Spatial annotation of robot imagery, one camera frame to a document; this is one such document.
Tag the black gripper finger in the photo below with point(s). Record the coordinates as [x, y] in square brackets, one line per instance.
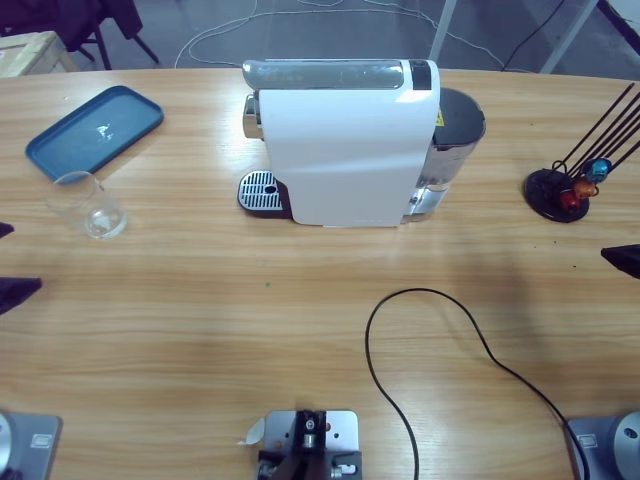
[4, 230]
[627, 260]
[12, 292]

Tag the blue coffee capsule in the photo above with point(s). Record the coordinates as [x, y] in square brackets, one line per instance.
[597, 170]

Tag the clear drinking glass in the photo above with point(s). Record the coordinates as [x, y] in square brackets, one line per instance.
[100, 220]

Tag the grey machine lid lever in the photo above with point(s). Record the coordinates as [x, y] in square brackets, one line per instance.
[325, 75]

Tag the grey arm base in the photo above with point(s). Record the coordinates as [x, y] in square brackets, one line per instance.
[600, 440]
[35, 440]

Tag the red coffee capsule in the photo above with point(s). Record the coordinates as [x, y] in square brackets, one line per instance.
[570, 200]

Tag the orange coffee capsule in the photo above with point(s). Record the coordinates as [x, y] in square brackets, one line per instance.
[584, 188]

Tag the white capsule coffee machine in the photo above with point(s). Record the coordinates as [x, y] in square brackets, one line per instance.
[340, 160]

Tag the black capsule holder with rods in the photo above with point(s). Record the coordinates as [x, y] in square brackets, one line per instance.
[542, 192]

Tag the blue plastic tray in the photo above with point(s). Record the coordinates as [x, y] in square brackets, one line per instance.
[75, 145]

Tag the wooden crate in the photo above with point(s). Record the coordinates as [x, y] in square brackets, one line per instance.
[35, 50]

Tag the black chair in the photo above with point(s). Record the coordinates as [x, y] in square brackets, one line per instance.
[75, 20]

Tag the metal drip tray grille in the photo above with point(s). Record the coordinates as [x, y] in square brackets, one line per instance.
[257, 192]

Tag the white paper tag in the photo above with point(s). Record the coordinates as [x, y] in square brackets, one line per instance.
[255, 432]

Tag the white metal frame leg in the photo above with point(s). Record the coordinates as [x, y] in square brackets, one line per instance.
[568, 35]
[443, 30]

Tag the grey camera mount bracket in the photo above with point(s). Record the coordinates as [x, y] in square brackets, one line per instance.
[310, 435]

